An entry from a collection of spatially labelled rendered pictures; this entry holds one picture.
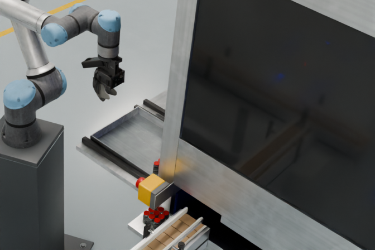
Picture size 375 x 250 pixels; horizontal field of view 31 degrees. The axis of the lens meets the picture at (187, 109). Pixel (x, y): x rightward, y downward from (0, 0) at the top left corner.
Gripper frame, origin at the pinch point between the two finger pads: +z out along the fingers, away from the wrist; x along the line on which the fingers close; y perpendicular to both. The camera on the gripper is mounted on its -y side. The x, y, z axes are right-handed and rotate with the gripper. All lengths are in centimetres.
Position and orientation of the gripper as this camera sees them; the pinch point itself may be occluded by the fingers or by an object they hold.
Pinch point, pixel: (101, 97)
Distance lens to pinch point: 246.1
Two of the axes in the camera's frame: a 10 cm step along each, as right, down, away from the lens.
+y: 7.7, 4.5, -4.5
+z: -1.1, 7.9, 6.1
